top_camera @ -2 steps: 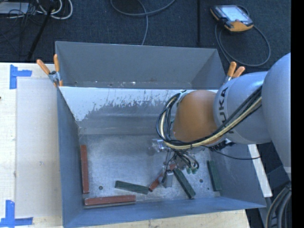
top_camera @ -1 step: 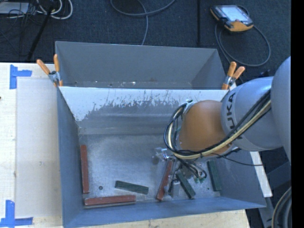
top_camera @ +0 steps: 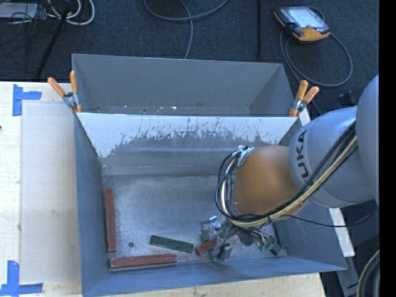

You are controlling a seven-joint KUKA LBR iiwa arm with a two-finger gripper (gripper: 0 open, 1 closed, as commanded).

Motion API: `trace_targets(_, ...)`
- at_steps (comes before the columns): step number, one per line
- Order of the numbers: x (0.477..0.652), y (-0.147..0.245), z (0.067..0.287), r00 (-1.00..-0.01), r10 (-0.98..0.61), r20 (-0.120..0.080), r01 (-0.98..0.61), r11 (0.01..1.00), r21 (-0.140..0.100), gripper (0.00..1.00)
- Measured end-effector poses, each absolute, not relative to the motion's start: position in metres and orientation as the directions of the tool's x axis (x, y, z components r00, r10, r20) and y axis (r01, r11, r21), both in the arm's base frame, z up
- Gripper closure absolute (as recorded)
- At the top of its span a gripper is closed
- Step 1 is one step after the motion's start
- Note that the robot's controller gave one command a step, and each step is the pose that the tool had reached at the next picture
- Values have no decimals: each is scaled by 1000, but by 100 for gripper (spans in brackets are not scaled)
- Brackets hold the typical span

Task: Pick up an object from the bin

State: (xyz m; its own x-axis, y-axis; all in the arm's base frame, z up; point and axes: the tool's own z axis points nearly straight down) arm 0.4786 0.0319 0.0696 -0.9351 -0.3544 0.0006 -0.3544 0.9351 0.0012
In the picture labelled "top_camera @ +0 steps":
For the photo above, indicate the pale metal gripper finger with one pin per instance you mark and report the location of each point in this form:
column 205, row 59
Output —
column 223, row 252
column 206, row 227

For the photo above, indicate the short red-brown flat block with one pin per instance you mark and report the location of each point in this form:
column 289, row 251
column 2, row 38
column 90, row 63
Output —
column 205, row 247

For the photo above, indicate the dark green flat block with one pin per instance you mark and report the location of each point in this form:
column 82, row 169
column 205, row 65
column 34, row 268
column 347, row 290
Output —
column 171, row 244
column 281, row 234

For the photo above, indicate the grey metal bin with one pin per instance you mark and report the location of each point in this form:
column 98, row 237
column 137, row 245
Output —
column 173, row 196

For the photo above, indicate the long red-brown flat block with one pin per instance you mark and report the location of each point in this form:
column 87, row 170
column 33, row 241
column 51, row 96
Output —
column 110, row 221
column 142, row 261

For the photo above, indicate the pale wood flat board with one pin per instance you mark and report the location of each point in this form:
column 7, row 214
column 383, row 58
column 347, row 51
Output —
column 46, row 196

